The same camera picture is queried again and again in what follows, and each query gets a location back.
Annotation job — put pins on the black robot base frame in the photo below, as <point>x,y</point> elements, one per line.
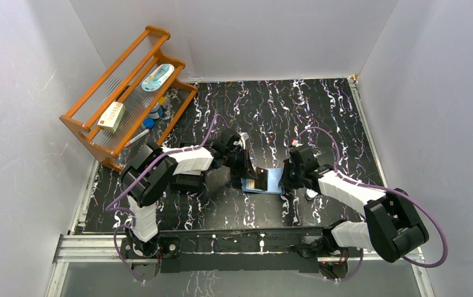
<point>304,249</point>

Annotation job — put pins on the white red small box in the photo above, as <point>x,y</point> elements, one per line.
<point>111,117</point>

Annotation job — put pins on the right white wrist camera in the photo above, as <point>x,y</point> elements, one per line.
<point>294,144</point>

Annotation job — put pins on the black credit card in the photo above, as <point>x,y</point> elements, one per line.
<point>260,183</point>

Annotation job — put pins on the black plastic card box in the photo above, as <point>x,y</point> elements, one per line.
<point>192,183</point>

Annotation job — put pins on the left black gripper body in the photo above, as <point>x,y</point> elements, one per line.
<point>239,159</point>

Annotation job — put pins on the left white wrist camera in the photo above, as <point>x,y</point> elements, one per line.
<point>242,140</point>

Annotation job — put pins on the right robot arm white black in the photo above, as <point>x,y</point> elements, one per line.
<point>392,226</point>

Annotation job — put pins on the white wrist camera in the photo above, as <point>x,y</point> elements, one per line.
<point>242,140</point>
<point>294,144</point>

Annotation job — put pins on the white plastic clip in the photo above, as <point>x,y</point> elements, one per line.
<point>310,195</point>

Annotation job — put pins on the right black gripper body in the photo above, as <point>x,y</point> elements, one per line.
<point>291,177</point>

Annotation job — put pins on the orange wooden shelf rack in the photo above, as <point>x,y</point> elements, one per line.
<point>121,82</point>

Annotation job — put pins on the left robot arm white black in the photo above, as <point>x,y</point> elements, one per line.
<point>147,176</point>

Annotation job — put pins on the grey pen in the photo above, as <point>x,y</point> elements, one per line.
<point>137,137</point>

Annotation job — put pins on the light blue oval case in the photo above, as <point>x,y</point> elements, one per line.
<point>157,78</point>

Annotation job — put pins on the blue small object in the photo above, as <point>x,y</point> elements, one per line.
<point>154,115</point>

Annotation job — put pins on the blue card holder wallet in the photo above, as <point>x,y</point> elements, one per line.
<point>274,177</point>

